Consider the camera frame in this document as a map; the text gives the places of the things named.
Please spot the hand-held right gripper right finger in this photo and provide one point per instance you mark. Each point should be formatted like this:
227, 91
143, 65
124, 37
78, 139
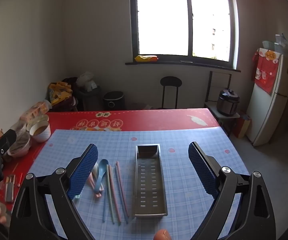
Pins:
203, 172

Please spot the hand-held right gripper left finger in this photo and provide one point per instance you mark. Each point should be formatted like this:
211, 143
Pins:
84, 170

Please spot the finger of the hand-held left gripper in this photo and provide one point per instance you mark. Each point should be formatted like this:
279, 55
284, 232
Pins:
5, 141

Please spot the pink spoon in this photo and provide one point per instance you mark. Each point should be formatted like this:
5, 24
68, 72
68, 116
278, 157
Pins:
91, 181

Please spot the blue spoon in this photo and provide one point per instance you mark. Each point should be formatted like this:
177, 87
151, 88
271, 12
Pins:
103, 166

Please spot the green chopstick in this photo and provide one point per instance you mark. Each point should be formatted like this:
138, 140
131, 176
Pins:
111, 200

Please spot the steel utensil tray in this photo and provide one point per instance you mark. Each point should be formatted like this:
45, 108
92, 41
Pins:
150, 180

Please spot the person's right hand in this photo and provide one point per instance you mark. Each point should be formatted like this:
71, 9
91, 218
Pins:
162, 235

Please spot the plastic-wrapped bowl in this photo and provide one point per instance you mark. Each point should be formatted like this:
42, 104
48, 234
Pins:
20, 145

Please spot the silver case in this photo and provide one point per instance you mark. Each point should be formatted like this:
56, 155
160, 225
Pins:
9, 188

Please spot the blue plaid table mat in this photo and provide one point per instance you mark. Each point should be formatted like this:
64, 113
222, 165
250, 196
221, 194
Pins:
178, 155

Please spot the white patterned bowl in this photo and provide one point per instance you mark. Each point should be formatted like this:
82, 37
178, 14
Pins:
40, 131

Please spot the orange snack box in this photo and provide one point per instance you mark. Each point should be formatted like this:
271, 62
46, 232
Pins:
35, 111

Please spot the red cardboard box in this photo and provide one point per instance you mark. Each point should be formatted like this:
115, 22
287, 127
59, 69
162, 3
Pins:
242, 127

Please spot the small white table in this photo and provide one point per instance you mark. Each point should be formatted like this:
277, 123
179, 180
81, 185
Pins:
215, 110

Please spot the dark red cloth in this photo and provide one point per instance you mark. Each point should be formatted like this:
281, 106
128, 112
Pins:
70, 102

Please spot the dark trash bin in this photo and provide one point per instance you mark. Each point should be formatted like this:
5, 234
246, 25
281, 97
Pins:
90, 100

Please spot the black pressure cooker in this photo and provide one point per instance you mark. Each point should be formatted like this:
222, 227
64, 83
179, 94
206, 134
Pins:
227, 103

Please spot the red printed tablecloth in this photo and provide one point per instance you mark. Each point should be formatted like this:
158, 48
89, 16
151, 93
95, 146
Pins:
146, 120

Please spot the white refrigerator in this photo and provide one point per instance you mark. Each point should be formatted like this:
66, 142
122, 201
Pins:
263, 115

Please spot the black metal rack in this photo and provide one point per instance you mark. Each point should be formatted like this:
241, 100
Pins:
210, 85

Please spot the white plastic bag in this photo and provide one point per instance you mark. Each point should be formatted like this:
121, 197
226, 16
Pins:
86, 81

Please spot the black round stool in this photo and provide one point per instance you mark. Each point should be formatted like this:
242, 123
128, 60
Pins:
171, 82

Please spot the dark window sill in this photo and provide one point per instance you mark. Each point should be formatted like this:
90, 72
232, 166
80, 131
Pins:
183, 65

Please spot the red printed cloth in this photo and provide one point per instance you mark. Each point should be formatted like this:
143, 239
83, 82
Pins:
265, 75

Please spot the yellow packet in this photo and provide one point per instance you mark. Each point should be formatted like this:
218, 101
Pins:
146, 58

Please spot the dark framed window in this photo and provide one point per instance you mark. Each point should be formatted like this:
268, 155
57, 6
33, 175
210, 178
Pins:
164, 17

